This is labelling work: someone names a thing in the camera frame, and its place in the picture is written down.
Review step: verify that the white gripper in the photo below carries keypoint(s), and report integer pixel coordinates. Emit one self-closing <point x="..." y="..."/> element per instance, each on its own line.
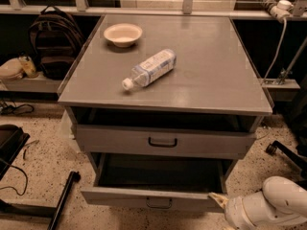
<point x="237" y="211"/>

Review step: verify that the grey drawer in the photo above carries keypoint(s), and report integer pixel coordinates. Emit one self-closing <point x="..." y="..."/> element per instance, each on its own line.
<point x="164" y="141"/>
<point x="158" y="182"/>

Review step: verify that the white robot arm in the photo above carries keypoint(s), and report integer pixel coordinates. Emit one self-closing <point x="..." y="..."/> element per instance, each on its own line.
<point x="279" y="202"/>

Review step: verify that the grey drawer cabinet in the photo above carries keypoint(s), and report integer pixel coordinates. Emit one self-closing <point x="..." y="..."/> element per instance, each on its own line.
<point x="212" y="87"/>

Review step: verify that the grey top drawer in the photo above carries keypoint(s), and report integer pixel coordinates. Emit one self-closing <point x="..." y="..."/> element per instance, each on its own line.
<point x="164" y="141"/>

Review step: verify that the black office chair base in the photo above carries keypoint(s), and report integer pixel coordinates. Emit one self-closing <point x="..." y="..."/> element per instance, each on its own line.
<point x="301" y="163"/>

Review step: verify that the black stand leg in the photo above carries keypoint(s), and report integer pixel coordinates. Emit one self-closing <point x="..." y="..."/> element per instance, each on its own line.
<point x="43" y="212"/>

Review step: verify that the clear plastic water bottle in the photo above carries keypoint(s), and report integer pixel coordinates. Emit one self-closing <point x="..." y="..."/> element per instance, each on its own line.
<point x="150" y="70"/>

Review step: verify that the white bowl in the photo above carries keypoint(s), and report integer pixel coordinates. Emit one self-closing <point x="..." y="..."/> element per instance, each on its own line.
<point x="123" y="35"/>

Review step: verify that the white power strip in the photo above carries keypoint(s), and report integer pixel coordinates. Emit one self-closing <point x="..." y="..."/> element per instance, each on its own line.
<point x="280" y="10"/>

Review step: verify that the black box on floor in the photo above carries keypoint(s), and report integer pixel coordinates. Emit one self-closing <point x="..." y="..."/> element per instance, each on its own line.
<point x="12" y="140"/>

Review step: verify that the dark backpack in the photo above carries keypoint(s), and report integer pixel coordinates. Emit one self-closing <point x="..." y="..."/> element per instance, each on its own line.
<point x="57" y="41"/>

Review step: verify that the yellow drink bottle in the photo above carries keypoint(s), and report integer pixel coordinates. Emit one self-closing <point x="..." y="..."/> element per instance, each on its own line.
<point x="28" y="66"/>

